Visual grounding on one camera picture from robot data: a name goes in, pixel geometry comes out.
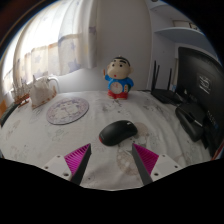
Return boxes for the dark keyboard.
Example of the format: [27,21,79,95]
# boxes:
[0,102,20,128]

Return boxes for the black box device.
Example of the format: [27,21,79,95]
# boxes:
[175,102,208,143]

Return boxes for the round printed purple mouse pad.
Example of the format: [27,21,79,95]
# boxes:
[45,96,90,126]

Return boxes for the cartoon boy figure clock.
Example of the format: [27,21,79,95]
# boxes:
[102,55,135,101]

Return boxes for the black router with antennas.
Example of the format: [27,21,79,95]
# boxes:
[150,60,184,106]

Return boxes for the black computer mouse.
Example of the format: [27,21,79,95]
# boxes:
[98,119,139,147]

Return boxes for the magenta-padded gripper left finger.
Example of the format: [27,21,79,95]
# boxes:
[42,143,92,186]

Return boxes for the white printed tablecloth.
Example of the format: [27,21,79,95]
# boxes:
[0,89,213,191]

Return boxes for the wooden model sailing ship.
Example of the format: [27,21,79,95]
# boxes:
[11,77,32,107]

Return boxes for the white wall shelf unit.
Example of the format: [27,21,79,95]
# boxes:
[146,0,214,51]

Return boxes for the black computer monitor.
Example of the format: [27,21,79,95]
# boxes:
[175,46,224,149]

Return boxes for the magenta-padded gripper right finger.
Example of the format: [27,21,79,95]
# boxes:
[131,143,183,186]

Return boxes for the orange flat board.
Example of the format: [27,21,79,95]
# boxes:
[0,99,8,118]

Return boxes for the white star-print curtain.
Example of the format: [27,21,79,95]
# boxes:
[1,0,98,98]

